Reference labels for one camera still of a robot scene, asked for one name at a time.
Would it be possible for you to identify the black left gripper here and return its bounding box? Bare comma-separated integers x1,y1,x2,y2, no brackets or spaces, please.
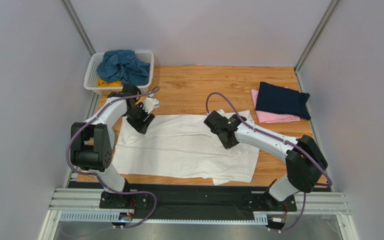
124,102,156,135

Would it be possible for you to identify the white t-shirt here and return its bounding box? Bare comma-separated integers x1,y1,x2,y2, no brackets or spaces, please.
112,114,259,185

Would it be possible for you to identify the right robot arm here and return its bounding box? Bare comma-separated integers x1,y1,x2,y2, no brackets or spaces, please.
203,111,328,211

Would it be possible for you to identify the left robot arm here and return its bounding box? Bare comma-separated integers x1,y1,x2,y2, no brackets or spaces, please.
65,84,161,209

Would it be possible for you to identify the folded pink t-shirt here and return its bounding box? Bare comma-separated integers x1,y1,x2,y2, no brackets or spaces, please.
250,88,302,125

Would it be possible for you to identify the yellow t-shirt in basket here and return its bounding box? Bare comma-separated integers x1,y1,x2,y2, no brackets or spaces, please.
97,77,123,88

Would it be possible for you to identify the crumpled blue t-shirt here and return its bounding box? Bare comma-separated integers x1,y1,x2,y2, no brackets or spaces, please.
96,50,150,86

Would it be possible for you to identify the folded navy t-shirt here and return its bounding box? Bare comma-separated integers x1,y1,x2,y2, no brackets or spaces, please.
254,81,311,120

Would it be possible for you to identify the white plastic laundry basket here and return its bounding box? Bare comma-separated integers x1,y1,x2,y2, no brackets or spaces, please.
83,50,155,95

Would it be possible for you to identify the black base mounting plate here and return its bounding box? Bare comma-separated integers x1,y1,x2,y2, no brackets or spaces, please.
99,183,298,221

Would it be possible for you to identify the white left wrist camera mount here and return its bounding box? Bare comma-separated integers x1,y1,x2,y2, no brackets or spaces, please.
143,97,161,114

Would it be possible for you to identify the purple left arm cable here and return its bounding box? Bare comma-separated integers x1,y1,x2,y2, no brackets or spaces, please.
65,85,161,231

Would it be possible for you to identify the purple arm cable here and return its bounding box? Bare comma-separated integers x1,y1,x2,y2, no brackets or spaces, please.
205,92,334,233
65,85,161,231

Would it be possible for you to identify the right corner aluminium post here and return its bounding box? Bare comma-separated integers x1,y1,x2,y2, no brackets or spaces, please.
294,0,342,74

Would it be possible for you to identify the corner aluminium post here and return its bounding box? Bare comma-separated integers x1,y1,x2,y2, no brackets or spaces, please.
294,0,342,74
60,0,96,57

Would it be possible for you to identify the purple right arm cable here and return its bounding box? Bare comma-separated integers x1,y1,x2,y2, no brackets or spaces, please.
205,92,334,233

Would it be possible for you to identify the left corner aluminium post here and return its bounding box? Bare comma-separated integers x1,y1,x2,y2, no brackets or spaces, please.
60,0,96,57

